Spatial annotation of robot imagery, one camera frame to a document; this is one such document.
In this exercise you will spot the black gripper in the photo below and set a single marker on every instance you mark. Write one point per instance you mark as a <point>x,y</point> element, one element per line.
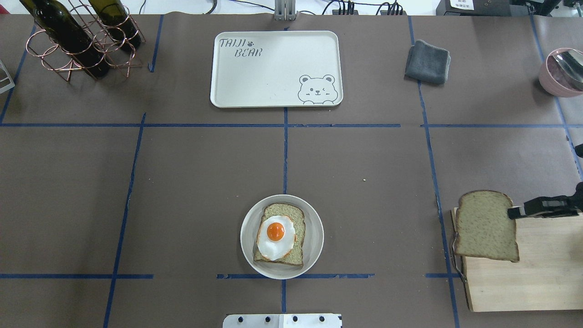
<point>548,206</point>

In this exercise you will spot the wooden cutting board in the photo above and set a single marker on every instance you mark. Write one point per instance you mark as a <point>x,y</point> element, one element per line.
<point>548,276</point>

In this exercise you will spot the copper wire bottle rack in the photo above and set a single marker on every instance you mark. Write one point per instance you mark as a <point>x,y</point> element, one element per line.
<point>56,60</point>

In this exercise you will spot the bread slice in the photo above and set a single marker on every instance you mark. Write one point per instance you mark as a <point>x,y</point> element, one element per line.
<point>484,228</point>
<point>295,257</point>

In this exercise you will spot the white bear serving tray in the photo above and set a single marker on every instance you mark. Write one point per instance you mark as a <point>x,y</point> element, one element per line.
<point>276,69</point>

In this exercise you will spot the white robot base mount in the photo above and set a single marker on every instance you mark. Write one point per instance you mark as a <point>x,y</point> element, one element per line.
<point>284,320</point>

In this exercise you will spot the fried egg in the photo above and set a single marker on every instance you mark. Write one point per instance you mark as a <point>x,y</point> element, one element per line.
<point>276,237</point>

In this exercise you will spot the dark green wine bottle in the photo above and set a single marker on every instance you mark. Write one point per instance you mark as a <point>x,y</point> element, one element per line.
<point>59,24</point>

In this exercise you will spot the grey folded cloth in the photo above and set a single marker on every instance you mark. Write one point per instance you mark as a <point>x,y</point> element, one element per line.
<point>428,63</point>

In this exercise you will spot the pink bowl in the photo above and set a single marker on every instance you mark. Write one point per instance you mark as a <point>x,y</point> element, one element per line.
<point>553,79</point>

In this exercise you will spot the bread slice on plate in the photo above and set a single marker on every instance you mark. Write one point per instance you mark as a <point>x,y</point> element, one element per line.
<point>295,257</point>

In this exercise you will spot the metal scoop with handle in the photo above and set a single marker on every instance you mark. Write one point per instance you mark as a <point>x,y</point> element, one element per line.
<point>571,64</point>

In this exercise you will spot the white round plate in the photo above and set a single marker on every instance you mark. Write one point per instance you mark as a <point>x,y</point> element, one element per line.
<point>312,246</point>

